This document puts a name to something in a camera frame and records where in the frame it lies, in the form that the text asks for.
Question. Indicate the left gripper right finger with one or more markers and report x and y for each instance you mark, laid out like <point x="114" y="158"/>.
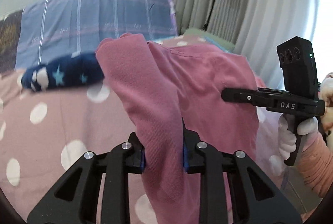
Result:
<point x="231" y="181"/>

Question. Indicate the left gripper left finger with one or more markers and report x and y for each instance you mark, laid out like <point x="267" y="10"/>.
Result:
<point x="95" y="189"/>

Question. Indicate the pink garment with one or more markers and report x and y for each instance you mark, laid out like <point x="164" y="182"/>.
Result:
<point x="166" y="90"/>

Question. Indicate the white gloved right hand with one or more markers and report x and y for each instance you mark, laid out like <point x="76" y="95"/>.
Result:
<point x="287" y="139"/>

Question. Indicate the orange quilted right sleeve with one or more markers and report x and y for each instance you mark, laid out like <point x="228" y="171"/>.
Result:
<point x="315" y="166"/>

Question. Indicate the pink polka dot duvet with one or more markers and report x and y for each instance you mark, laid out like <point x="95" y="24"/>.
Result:
<point x="43" y="134"/>

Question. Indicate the grey curtain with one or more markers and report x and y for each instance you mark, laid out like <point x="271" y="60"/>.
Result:
<point x="255" y="27"/>

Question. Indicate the navy star fleece garment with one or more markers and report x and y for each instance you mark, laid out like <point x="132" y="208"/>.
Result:
<point x="65" y="71"/>

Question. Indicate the blue plaid pillow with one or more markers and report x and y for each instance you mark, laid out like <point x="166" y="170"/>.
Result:
<point x="54" y="28"/>

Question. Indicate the dark patterned pillow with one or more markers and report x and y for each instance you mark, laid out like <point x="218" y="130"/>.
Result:
<point x="10" y="27"/>

